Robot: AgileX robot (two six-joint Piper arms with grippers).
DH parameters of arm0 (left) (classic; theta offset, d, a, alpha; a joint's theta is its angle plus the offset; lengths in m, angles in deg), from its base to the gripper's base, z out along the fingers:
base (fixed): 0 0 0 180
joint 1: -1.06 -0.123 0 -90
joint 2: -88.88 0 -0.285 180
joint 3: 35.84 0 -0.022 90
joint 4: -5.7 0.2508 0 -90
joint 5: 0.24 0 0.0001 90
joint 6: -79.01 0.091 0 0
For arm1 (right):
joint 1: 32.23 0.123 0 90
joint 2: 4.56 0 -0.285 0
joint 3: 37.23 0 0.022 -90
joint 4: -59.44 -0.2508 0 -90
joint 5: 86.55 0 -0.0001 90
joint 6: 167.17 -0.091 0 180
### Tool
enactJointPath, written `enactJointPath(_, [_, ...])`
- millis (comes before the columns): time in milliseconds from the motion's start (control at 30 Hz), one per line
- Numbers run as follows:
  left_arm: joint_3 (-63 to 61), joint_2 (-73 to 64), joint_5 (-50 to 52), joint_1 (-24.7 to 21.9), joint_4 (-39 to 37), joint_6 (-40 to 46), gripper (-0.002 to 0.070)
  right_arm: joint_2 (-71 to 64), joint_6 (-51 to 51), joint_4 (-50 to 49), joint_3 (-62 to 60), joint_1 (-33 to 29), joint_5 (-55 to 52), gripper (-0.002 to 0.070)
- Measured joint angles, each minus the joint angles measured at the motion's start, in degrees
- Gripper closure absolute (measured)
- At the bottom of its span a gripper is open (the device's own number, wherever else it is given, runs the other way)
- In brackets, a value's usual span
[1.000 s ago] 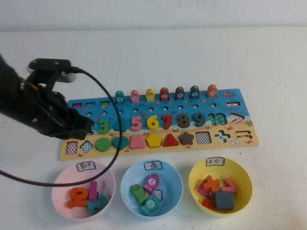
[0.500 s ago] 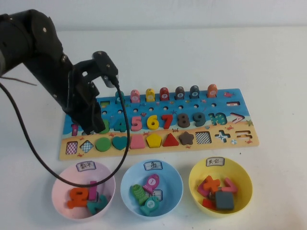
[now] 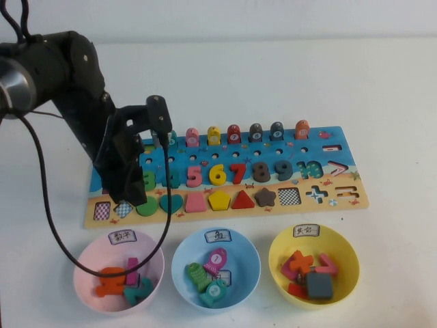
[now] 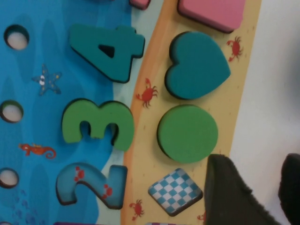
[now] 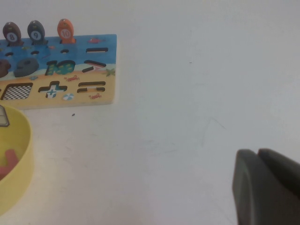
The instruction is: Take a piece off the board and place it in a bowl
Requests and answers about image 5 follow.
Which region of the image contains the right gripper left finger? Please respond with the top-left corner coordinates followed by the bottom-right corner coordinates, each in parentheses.
top-left (232, 149), bottom-right (300, 225)

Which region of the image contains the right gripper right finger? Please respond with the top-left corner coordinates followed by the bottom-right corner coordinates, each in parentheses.
top-left (257, 148), bottom-right (300, 186)

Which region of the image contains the colourful wooden puzzle board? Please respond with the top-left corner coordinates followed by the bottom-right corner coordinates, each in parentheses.
top-left (0, 34), bottom-right (117, 111)

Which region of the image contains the yellow plastic bowl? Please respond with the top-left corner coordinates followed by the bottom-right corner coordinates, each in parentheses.
top-left (0, 105), bottom-right (35, 218)

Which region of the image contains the paper label on yellow bowl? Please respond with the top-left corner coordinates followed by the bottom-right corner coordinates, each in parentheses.
top-left (0, 105), bottom-right (10, 128)

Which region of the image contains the pink wooden greater-than sign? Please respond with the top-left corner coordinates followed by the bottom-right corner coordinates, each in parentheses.
top-left (0, 149), bottom-right (19, 181)

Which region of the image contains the orange wooden fish ten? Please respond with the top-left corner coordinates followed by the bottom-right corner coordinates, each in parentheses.
top-left (57, 18), bottom-right (77, 45)

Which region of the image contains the grey wooden number nine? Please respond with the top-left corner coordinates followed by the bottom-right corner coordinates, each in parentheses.
top-left (13, 58), bottom-right (38, 78)

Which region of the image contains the grey wooden fish nine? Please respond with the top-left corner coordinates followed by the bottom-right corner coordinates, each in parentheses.
top-left (27, 20), bottom-right (48, 45)

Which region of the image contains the brown wooden number eight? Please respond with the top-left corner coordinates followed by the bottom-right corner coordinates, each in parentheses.
top-left (0, 59), bottom-right (10, 79)

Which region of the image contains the brown wooden fish eight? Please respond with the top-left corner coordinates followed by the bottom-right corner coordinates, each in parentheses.
top-left (2, 22), bottom-right (24, 46)

